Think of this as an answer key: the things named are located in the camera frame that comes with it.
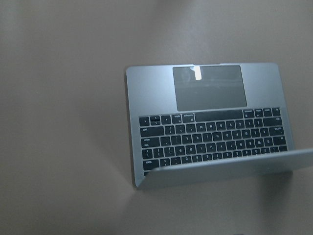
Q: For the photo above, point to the grey laptop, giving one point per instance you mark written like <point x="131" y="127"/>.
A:
<point x="197" y="123"/>

